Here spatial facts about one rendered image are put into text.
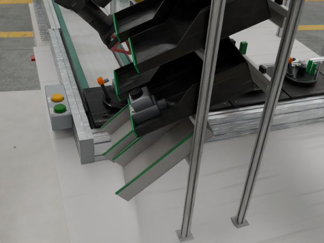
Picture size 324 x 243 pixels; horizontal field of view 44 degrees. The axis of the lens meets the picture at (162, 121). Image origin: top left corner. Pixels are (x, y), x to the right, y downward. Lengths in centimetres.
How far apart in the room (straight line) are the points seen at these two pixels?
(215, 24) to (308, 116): 94
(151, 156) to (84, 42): 105
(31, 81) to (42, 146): 217
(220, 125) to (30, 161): 65
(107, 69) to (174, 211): 79
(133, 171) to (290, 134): 71
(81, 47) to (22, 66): 192
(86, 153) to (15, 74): 246
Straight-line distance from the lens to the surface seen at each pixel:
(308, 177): 140
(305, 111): 159
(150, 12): 100
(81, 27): 214
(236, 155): 140
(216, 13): 74
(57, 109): 138
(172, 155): 93
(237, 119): 143
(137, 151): 107
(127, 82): 106
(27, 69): 374
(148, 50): 86
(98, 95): 145
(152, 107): 90
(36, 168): 133
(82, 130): 129
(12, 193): 126
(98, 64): 177
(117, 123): 119
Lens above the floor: 173
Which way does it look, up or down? 35 degrees down
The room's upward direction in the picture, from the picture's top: 4 degrees clockwise
